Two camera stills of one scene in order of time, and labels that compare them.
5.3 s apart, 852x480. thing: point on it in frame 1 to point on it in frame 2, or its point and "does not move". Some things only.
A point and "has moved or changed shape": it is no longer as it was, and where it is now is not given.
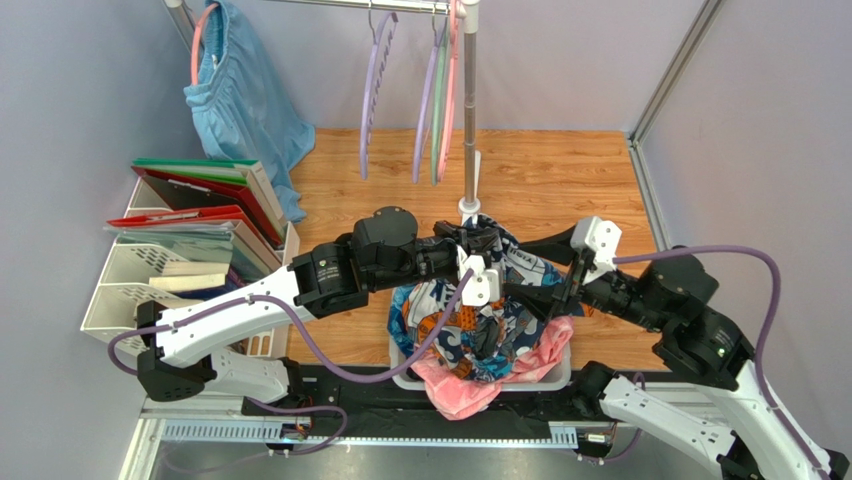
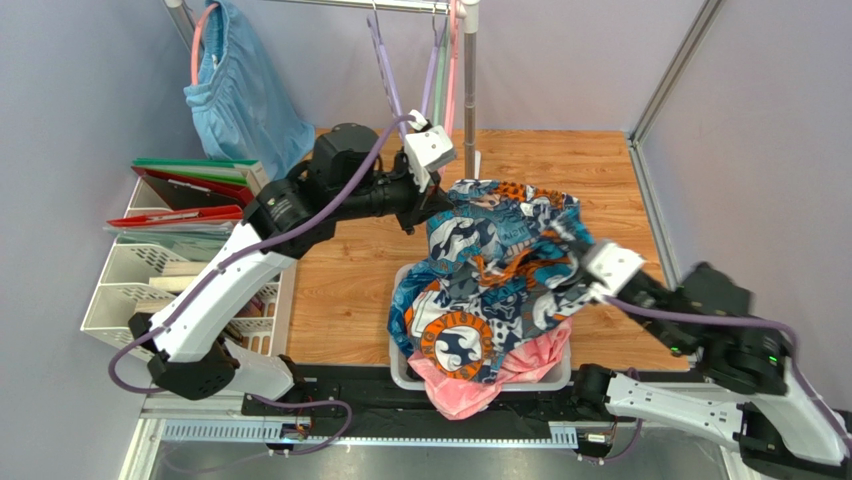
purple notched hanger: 378,58 to 387,75
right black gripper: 573,285 to 629,287
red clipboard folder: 188,193 does not move
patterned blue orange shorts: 462,323 has moved or changed shape
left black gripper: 452,237 to 423,206
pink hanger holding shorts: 195,45 does not move
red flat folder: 195,215 does not move
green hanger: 439,106 does not move
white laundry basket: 557,378 does not move
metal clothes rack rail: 428,6 does not move
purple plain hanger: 425,105 does not move
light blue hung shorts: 239,112 does not move
